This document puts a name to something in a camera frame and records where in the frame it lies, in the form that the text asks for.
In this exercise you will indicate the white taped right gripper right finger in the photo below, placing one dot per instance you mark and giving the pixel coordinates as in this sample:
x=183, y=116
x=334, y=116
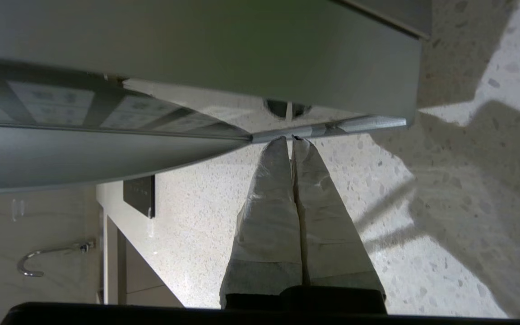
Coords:
x=327, y=225

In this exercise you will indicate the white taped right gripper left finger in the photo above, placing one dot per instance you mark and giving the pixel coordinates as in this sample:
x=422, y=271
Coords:
x=269, y=225

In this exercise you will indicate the silver microwave oven body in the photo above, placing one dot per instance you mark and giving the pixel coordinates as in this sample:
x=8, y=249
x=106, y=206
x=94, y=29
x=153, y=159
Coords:
x=197, y=45

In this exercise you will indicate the black induction cooktop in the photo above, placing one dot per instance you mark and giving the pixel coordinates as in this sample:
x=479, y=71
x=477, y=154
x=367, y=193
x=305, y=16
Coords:
x=139, y=195

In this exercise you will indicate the white counter cabinet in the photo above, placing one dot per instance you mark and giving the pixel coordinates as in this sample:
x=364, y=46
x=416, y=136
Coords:
x=138, y=275

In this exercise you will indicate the chrome curved hook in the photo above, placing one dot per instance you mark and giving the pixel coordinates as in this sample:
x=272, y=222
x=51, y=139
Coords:
x=39, y=255

